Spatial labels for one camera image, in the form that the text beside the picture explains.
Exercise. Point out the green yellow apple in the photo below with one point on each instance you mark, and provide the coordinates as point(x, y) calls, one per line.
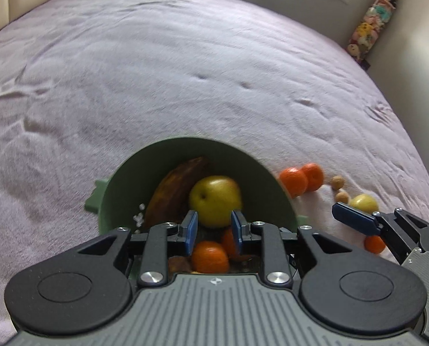
point(365, 203)
point(214, 200)

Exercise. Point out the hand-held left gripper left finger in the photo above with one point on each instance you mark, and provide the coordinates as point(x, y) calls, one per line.
point(191, 232)

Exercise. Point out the black wall socket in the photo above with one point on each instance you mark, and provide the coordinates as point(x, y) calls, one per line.
point(366, 65)

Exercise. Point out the purple bed sheet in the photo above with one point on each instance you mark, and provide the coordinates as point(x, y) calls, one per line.
point(200, 61)

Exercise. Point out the spotted brown yellow banana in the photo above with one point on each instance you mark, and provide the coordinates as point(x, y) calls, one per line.
point(171, 191)

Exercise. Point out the small brown longan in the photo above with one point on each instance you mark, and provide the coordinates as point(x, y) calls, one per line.
point(337, 182)
point(341, 196)

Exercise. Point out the green colander bowl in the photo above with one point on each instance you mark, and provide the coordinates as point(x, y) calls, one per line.
point(142, 167)

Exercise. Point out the partly peeled orange tangerine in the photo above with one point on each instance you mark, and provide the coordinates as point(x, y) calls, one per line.
point(228, 243)

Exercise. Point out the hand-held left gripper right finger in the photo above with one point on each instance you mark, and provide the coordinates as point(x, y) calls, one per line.
point(238, 230)

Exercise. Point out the net column of plush toys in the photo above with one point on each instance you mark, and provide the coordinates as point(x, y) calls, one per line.
point(367, 29)

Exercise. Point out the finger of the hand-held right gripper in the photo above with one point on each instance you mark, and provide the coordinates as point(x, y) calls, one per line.
point(355, 218)

